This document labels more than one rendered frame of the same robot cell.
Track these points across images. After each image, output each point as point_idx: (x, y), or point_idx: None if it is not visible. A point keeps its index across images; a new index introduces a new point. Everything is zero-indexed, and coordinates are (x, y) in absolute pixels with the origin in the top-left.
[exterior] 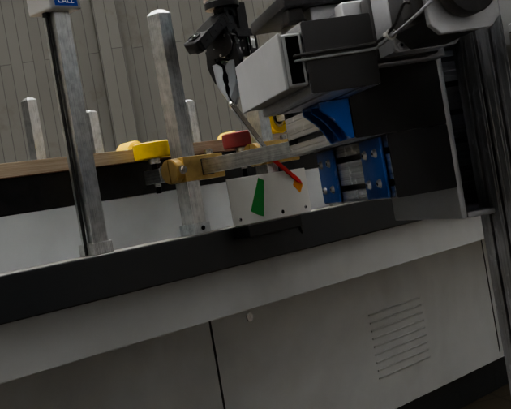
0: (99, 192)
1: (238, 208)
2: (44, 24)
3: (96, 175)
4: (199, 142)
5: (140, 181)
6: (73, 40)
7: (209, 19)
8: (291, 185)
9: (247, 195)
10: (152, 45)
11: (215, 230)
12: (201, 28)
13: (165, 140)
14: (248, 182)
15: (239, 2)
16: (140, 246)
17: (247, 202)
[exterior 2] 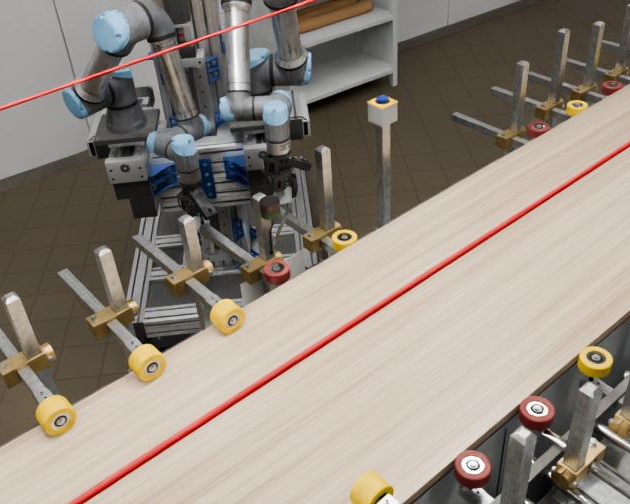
0: (376, 207)
1: (299, 267)
2: (389, 125)
3: (376, 199)
4: (307, 270)
5: None
6: (375, 135)
7: (290, 158)
8: (255, 285)
9: (291, 266)
10: (330, 165)
11: (318, 263)
12: (297, 159)
13: (334, 233)
14: (288, 261)
15: (266, 154)
16: (361, 238)
17: (292, 269)
